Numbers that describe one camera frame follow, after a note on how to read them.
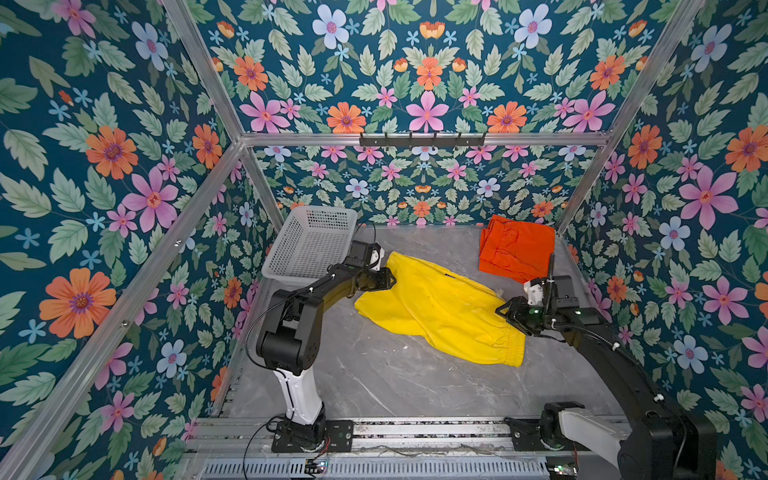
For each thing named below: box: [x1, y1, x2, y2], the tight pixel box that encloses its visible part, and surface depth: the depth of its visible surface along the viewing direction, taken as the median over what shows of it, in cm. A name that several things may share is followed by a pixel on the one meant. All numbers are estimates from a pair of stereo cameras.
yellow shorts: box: [354, 252, 526, 368], surface depth 95 cm
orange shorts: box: [479, 214, 556, 284], surface depth 116 cm
